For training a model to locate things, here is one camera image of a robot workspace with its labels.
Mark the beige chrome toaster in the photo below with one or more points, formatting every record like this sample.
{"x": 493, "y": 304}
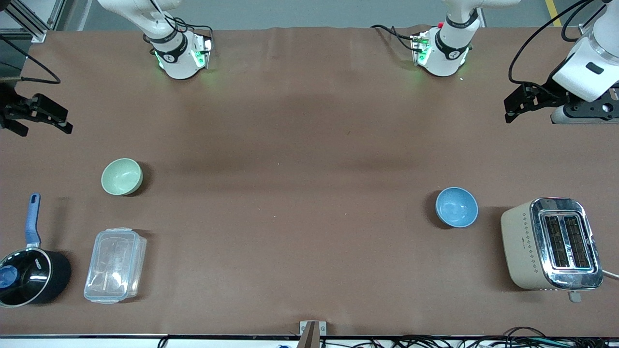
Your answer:
{"x": 551, "y": 244}

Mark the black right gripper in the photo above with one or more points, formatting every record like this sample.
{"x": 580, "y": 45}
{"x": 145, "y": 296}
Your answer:
{"x": 8, "y": 110}

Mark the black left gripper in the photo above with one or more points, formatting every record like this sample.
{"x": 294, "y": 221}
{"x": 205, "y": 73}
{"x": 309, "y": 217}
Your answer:
{"x": 550, "y": 92}

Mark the blue bowl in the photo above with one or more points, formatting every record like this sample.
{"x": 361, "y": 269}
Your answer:
{"x": 456, "y": 208}

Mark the brown table mat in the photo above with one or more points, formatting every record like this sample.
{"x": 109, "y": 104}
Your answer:
{"x": 309, "y": 203}

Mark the green bowl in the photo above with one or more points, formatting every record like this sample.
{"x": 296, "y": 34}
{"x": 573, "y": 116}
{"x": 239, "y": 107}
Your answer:
{"x": 121, "y": 176}

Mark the metal table edge bracket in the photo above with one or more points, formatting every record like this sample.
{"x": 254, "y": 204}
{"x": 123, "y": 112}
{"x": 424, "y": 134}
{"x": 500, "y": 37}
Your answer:
{"x": 313, "y": 331}

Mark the clear plastic lidded container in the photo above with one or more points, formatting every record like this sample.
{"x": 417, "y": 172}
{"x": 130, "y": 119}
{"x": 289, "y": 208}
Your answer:
{"x": 115, "y": 265}

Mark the aluminium frame profile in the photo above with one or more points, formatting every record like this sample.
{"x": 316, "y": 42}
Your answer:
{"x": 29, "y": 19}

